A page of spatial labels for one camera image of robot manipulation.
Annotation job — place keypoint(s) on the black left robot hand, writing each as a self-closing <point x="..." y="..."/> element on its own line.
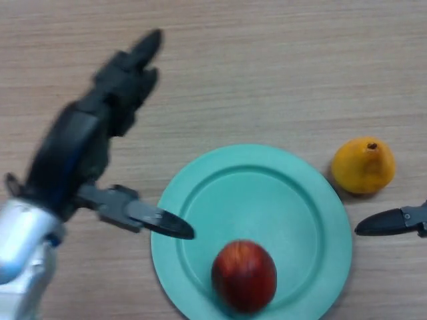
<point x="76" y="143"/>

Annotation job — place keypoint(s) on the yellow pear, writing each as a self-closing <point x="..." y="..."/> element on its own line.
<point x="364" y="166"/>

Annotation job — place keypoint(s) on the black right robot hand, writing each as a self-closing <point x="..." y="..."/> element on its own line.
<point x="390" y="223"/>

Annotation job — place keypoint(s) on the green round plate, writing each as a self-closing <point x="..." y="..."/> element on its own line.
<point x="267" y="206"/>

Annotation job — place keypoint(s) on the red apple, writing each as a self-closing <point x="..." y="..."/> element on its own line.
<point x="245" y="276"/>

